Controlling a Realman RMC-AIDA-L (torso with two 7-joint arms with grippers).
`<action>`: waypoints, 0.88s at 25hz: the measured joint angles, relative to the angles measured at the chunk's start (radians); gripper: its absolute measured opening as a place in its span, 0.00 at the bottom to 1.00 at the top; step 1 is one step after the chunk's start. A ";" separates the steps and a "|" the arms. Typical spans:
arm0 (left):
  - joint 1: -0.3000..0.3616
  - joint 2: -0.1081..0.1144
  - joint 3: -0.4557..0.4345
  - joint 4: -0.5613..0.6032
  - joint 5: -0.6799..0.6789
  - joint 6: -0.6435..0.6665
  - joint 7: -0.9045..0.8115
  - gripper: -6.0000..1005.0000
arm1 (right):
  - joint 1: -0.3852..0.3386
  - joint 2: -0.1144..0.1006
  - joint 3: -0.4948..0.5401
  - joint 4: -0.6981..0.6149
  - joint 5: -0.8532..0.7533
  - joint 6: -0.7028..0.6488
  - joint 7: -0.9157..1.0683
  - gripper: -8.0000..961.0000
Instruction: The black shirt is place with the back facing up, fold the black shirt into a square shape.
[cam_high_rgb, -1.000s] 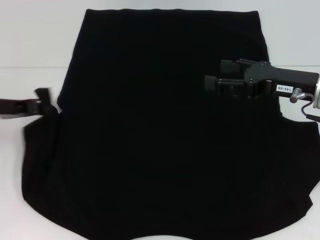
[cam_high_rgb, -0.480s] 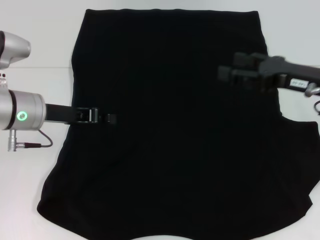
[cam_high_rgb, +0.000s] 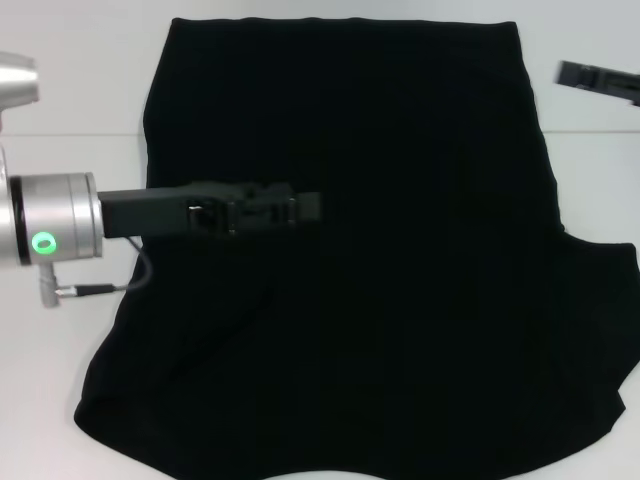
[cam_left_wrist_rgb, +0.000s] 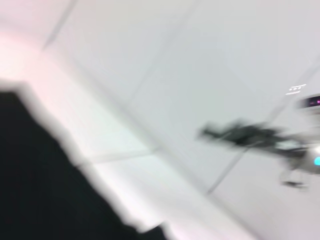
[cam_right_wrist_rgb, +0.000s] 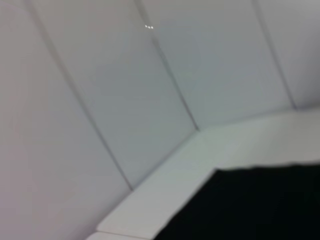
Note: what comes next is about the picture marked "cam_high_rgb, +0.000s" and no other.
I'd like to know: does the black t-shirt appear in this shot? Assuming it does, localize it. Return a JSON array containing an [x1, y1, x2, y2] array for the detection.
[[72, 17, 640, 480]]

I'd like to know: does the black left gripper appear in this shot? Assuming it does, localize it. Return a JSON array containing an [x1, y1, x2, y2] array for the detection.
[[98, 180, 297, 240]]

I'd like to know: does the left gripper cable with plug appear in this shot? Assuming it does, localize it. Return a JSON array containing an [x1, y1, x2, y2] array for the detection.
[[39, 234, 154, 309]]

